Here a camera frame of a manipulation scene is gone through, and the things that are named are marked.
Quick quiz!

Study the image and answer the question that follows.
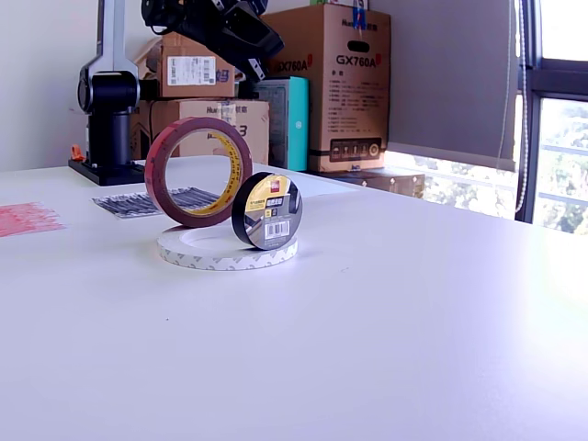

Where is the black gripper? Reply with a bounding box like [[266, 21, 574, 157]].
[[169, 0, 286, 85]]

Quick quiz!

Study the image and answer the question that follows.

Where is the red double-sided tape roll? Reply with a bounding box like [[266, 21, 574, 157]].
[[143, 116, 253, 230]]

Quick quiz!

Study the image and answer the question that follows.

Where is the black electrical tape roll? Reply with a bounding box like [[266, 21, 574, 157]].
[[230, 171, 304, 252]]

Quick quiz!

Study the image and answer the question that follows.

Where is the blue tape strip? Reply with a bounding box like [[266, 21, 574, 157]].
[[351, 0, 368, 32]]

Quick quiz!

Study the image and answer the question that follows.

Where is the large white tape roll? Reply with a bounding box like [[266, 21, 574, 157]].
[[156, 224, 299, 272]]

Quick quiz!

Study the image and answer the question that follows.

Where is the cardboard box shipping label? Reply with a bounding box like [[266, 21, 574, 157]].
[[155, 29, 238, 99]]

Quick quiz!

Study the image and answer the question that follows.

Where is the Huntkey cardboard box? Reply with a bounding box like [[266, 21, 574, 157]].
[[130, 98, 271, 167]]

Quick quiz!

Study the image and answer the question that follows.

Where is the teal and dark box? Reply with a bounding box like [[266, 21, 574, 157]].
[[250, 75, 311, 172]]

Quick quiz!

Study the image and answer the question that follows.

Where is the large GX760A cardboard box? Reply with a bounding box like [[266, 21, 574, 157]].
[[238, 3, 391, 174]]

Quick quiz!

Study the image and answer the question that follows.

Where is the blank white paper sheet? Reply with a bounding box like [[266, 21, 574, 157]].
[[256, 170, 360, 199]]

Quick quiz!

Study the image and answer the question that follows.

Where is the black scribbled paper sheet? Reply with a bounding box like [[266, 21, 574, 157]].
[[90, 186, 221, 221]]

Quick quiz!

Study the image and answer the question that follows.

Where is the grey roller blind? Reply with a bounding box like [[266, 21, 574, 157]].
[[367, 0, 519, 174]]

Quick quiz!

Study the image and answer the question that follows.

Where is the red scribbled paper sheet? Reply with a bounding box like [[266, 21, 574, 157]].
[[0, 200, 69, 239]]

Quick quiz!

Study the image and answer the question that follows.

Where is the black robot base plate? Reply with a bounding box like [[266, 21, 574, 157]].
[[67, 157, 153, 187]]

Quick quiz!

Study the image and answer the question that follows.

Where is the white blind cord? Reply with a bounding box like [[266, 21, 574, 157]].
[[496, 0, 514, 172]]

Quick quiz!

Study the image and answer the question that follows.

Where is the white bead chain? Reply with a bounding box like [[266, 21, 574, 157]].
[[514, 0, 530, 213]]

